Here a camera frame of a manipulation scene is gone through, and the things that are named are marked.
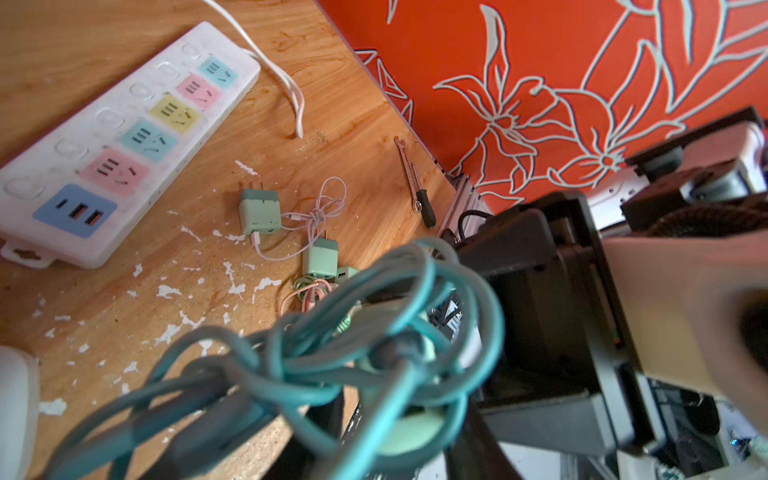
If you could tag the green charger plug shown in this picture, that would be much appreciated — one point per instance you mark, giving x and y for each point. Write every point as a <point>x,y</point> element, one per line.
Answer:
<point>259,210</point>
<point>320,258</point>
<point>345,273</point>

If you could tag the green charger plug upper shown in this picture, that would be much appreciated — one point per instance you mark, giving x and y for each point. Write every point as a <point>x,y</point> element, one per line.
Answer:
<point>259,210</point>

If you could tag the white multicolour power strip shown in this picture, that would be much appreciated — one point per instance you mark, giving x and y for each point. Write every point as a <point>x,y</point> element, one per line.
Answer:
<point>78,192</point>

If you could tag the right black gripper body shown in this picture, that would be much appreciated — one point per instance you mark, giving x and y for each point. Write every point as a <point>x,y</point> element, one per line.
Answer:
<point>569,377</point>

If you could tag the green charger plug lower right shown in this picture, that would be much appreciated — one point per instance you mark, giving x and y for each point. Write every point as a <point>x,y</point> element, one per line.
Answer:
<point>345,273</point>

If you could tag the green charger plug middle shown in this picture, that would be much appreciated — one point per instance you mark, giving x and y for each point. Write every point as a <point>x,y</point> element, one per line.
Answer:
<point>320,258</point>

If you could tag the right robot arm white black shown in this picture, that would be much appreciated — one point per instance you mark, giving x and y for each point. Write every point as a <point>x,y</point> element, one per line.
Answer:
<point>657,280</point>

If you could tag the white square socket cube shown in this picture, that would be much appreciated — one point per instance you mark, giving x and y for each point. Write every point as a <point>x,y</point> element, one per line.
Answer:
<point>20,392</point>

